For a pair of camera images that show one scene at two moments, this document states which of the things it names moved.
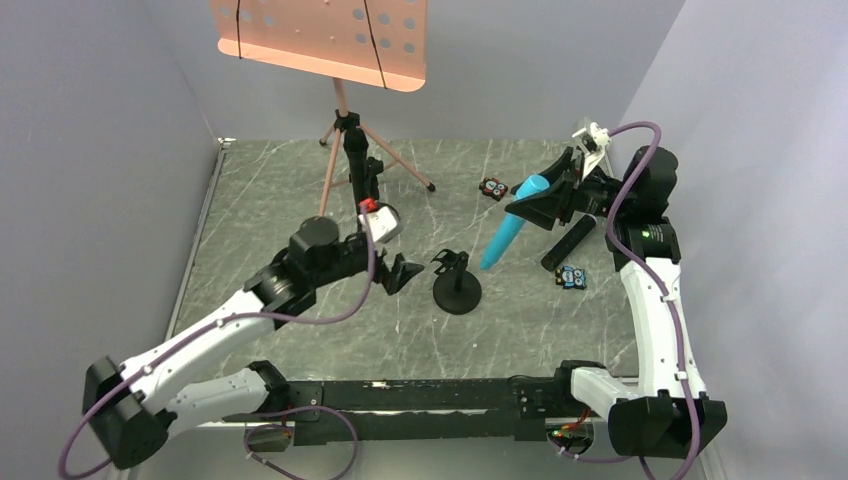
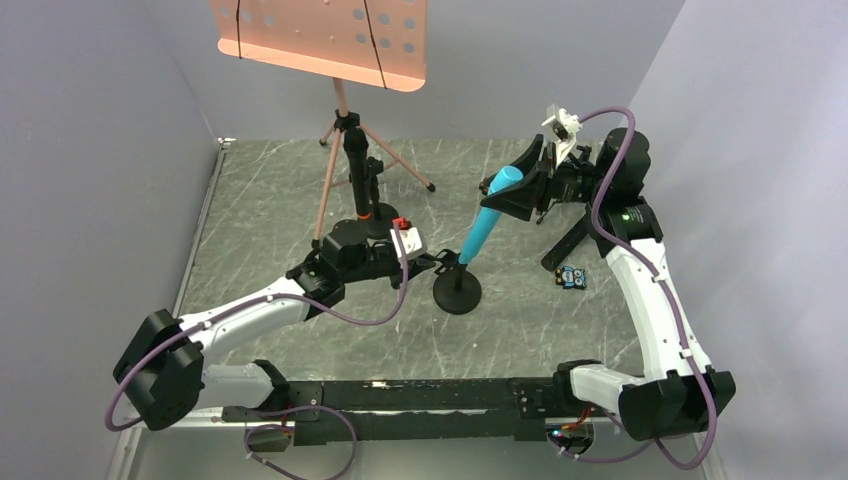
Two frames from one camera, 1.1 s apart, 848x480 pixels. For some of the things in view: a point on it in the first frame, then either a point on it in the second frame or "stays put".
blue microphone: [512, 223] to [487, 217]
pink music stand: [374, 43] stays put
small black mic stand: [456, 290] stays put
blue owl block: [571, 278] stays put
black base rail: [356, 411] stays put
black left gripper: [387, 268] to [403, 270]
